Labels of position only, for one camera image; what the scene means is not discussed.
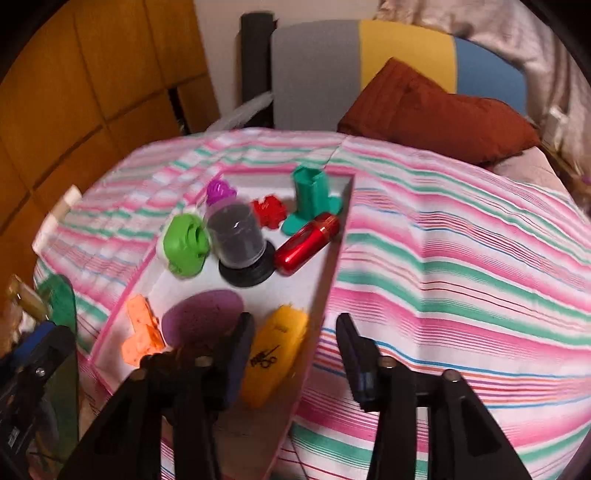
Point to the red puzzle piece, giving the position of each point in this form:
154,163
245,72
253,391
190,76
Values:
270,211

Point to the teal cylinder toy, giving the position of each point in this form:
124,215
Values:
312,198

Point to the small white box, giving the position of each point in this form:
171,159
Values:
554,126

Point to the magenta perforated cup toy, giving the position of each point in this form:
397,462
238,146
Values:
218,190

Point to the orange cube blocks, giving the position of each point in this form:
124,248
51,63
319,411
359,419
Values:
146,338

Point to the wooden wardrobe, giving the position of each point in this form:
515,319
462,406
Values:
98,80

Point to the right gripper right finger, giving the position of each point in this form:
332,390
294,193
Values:
465,441

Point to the beige patterned curtain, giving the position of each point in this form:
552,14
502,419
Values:
512,31

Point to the red metallic capsule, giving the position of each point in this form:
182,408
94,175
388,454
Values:
308,241

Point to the green white round toy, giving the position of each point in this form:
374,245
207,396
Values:
183,245

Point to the grey cylinder black base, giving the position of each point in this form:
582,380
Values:
245,257

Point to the dark brown flower piece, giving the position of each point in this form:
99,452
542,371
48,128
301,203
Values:
161,367

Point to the purple oval toy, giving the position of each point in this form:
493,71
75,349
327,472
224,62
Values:
201,318

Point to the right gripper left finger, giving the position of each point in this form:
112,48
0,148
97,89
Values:
124,440

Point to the white pink-edged tray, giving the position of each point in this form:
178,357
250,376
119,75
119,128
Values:
247,440

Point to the black rolled mat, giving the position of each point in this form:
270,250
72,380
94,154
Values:
256,29

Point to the dark red cushion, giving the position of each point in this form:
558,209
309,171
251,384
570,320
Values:
401,105

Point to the pink green striped bedspread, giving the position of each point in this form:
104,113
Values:
444,264

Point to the yellow orange oval toy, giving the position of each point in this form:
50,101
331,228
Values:
273,352

